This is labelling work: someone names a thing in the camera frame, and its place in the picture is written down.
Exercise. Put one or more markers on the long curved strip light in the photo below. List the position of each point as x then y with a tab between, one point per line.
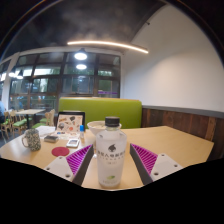
106	43

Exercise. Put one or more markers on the flat round red coaster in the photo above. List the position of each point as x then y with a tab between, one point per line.
60	151

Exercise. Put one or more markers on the small blue-capped tube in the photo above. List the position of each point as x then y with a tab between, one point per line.
81	132

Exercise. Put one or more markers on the green upholstered booth bench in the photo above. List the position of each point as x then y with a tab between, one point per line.
100	108

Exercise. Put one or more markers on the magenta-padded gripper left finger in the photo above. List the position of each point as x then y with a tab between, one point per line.
59	167

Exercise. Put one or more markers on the wooden green-cushioned chairs group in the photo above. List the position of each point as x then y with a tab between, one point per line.
18	122

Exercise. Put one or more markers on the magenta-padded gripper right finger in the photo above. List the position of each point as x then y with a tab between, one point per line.
162	166

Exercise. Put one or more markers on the speckled patterned mug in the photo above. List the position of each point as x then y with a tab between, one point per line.
33	140

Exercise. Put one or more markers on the light wooden dining table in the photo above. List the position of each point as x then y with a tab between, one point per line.
30	112

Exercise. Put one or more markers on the dark pendant lamp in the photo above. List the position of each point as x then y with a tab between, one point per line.
11	74
20	75

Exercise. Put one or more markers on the clear black-capped drink bottle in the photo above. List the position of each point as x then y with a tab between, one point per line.
111	156

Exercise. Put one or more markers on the white printed paper sheet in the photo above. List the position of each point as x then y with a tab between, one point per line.
46	130

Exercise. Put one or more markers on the round ceiling light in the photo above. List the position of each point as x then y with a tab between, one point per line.
80	55
81	66

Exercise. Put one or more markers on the white ceramic bowl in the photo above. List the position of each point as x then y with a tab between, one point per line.
95	127

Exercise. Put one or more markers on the small dark wallet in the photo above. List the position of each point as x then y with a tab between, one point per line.
51	138

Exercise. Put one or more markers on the black tablet with stickers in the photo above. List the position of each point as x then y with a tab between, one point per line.
70	122

